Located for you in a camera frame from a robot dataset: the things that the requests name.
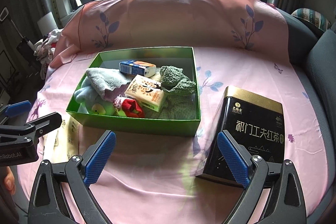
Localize blue orange Tempo tissue pack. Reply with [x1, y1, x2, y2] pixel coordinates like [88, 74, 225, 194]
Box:
[119, 60, 157, 77]

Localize green knitted cloth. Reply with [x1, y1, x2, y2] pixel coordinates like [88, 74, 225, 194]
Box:
[159, 66, 197, 96]

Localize person's hand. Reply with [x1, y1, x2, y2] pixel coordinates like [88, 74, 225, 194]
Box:
[3, 166, 16, 196]

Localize yellow tissue pack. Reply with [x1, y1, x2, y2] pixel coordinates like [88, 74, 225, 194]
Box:
[43, 114, 80, 163]

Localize pile of clothes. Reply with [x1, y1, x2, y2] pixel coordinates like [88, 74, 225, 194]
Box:
[34, 28, 62, 80]

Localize black gold tea tin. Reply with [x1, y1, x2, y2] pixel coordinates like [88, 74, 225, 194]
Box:
[196, 86, 285, 188]

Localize yellow green plush toy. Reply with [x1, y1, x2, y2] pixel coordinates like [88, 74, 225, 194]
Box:
[91, 103, 115, 116]

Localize white lamp shade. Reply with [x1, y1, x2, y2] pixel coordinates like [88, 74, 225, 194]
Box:
[37, 12, 58, 36]

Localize light blue plush towel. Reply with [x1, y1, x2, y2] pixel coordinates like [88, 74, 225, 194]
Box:
[73, 68, 133, 114]

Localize red white sock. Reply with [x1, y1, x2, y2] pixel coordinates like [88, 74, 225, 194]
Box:
[113, 96, 145, 118]

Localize green cardboard box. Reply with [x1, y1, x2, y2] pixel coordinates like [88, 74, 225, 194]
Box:
[67, 47, 201, 136]

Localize grey sofa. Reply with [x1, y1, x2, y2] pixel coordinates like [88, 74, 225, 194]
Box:
[278, 9, 335, 218]

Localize striped cushion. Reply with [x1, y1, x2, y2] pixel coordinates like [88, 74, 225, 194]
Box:
[291, 8, 331, 32]

